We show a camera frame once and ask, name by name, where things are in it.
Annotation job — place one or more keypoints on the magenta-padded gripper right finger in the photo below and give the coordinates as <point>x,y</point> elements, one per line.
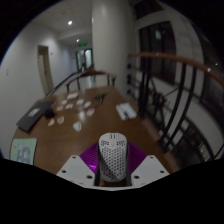
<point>150,168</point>

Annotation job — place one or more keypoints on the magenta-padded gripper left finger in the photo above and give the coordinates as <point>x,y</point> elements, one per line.
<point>75,168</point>

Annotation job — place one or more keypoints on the white perforated computer mouse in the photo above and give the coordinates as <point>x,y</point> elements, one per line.
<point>112,156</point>

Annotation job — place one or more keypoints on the mint green printed mouse pad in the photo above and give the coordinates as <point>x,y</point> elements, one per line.
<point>23,151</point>

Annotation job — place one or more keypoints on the white small sticker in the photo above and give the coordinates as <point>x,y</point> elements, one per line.
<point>77,126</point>

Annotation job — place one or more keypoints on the pink round sticker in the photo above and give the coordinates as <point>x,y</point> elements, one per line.
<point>60,119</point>

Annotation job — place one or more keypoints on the tan small sticker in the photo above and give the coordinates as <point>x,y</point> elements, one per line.
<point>51,122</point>

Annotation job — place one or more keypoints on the red and white sticker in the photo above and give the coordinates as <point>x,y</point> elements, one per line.
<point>90,111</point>

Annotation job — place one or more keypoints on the small black box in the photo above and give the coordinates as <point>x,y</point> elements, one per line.
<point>49,113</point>

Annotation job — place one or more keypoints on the white paper sheet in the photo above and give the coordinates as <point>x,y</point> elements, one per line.
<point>126,110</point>

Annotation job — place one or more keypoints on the black closed laptop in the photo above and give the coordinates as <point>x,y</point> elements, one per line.
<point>33,115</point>

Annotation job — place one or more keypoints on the small flat white box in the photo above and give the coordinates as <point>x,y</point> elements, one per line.
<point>72,96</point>

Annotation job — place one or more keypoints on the wooden armchair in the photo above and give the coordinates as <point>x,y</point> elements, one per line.
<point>91,73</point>

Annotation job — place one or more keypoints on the pale side door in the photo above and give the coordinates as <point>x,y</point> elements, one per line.
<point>44,70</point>

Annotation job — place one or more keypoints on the glass double door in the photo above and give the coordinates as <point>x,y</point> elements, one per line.
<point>85,60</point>

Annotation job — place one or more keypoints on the black railing with wooden handrail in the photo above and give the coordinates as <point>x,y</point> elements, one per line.
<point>166,57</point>

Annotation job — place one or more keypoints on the dark window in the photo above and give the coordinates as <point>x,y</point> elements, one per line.
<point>156,50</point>

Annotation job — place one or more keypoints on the green exit sign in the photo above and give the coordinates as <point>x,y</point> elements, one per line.
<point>83,43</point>

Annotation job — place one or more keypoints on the round ceiling light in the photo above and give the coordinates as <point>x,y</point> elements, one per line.
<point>70,22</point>

